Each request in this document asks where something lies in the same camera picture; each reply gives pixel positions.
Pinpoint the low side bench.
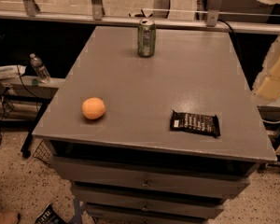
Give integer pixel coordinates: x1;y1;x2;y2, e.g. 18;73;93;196
0;76;65;158

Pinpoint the black cable on floor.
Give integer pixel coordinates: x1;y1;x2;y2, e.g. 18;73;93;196
0;86;15;150

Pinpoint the green soda can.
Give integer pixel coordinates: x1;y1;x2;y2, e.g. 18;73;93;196
137;19;156;57

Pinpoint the orange fruit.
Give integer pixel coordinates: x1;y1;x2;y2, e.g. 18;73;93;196
81;97;105;120

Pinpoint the black rxbar chocolate wrapper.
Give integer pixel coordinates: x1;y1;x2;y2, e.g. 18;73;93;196
170;111;220;138

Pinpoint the black snack bag on floor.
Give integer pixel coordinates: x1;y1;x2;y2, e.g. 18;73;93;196
35;204;66;224

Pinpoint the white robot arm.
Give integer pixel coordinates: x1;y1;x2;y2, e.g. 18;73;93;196
252;35;280;104

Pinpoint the clear plastic water bottle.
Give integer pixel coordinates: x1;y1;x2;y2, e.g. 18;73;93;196
30;53;51;83

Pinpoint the metal window rail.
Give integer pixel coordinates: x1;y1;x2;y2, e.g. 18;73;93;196
0;9;280;35

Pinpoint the grey drawer cabinet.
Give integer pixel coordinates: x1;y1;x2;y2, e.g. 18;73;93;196
35;26;275;224

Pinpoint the white cloth on bench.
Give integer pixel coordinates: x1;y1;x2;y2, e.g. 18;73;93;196
0;65;26;80

